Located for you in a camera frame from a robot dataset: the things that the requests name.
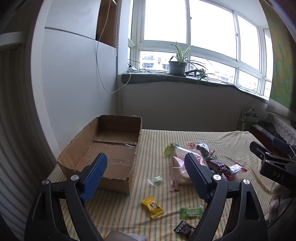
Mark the grey window sill mat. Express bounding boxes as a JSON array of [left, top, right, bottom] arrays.
[[121, 71, 271, 100]]

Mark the cardboard box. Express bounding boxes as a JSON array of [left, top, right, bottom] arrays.
[[57, 115, 142, 195]]

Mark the pink snack packet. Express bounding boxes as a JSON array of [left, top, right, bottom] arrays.
[[168, 176, 179, 192]]

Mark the brown chocolate bar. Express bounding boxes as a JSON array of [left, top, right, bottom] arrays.
[[206, 159, 229, 177]]

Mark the white lace garment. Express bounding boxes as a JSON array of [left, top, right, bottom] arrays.
[[126, 233, 148, 241]]

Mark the clear bag of dark dates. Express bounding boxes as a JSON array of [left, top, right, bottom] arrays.
[[187, 141, 216, 161]]

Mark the white slatted door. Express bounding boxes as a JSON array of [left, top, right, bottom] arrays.
[[0, 32, 58, 232]]

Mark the white wardrobe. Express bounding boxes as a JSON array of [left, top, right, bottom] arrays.
[[31, 0, 121, 167]]

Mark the dark wooden cabinet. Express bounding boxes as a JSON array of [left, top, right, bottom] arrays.
[[251, 124, 296, 158]]

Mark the pale green small candy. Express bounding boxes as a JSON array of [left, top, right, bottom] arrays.
[[147, 176, 164, 186]]

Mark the white window frame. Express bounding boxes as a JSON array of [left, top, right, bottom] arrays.
[[128, 0, 274, 98]]

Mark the white cable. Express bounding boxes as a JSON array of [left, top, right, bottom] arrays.
[[96, 0, 132, 93]]

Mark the white bead blind cord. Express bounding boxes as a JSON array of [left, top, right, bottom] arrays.
[[116, 0, 122, 56]]

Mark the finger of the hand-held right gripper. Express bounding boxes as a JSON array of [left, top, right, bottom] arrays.
[[249, 141, 296, 164], [272, 137, 296, 159]]

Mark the green gift bag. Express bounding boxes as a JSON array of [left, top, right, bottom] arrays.
[[236, 107, 259, 131]]

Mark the striped blanket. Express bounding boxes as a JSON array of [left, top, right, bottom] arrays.
[[46, 129, 275, 241]]

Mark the white lace cover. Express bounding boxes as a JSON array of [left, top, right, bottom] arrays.
[[266, 113, 296, 145]]

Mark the green candy packet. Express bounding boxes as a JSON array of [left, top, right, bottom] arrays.
[[179, 205, 205, 219]]

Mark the pale crumpled cloth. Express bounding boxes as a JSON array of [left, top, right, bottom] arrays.
[[269, 182, 286, 219]]

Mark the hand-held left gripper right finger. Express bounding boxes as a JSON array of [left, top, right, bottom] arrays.
[[184, 152, 270, 241]]

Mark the black snack packet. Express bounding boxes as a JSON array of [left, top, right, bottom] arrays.
[[173, 220, 196, 239]]

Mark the red snack packet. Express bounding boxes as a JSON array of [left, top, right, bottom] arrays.
[[228, 163, 247, 177]]

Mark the white wooden beam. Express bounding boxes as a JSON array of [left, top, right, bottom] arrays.
[[0, 31, 22, 45]]

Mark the yellow candy packet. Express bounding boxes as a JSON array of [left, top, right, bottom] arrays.
[[142, 196, 165, 219]]

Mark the potted spider plant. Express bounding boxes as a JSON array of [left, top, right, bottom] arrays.
[[168, 42, 216, 86]]

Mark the yellow green wall poster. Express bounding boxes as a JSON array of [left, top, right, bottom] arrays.
[[259, 0, 296, 109]]

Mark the person's leg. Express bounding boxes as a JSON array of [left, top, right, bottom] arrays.
[[109, 230, 130, 241]]

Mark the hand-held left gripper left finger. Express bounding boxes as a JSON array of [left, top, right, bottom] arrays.
[[24, 152, 108, 241]]

